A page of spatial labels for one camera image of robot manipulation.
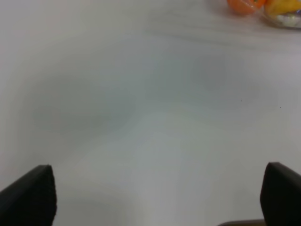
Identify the orange fruit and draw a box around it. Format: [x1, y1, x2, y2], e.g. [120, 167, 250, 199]
[226, 0, 266, 15]

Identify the yellow pear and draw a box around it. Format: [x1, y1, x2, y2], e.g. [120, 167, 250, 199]
[264, 0, 301, 17]

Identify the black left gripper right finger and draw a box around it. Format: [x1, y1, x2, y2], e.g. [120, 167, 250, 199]
[260, 162, 301, 226]

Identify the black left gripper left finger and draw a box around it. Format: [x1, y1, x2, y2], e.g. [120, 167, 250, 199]
[0, 165, 57, 226]

